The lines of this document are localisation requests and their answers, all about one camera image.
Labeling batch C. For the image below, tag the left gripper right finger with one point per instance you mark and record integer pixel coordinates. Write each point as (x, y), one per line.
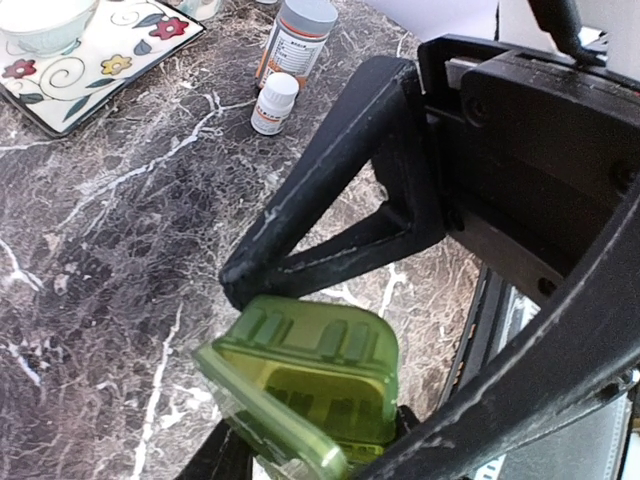
(584, 336)

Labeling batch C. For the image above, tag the floral square ceramic plate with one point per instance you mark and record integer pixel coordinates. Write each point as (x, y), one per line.
(123, 41)

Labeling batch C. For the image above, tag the cream ceramic mug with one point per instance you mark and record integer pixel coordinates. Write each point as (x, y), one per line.
(200, 9)

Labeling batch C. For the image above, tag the small white pill bottle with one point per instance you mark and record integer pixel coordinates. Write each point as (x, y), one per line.
(274, 103)

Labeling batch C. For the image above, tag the green weekly pill organizer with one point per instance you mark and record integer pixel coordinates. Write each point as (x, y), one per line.
(312, 387)

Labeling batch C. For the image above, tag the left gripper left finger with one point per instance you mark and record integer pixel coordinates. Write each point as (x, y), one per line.
(379, 119)

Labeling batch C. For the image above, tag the large grey-capped pill bottle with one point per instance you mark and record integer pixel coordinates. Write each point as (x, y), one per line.
(300, 30)

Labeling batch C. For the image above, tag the celadon bowl on plate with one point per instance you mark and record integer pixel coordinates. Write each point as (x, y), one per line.
(45, 27)

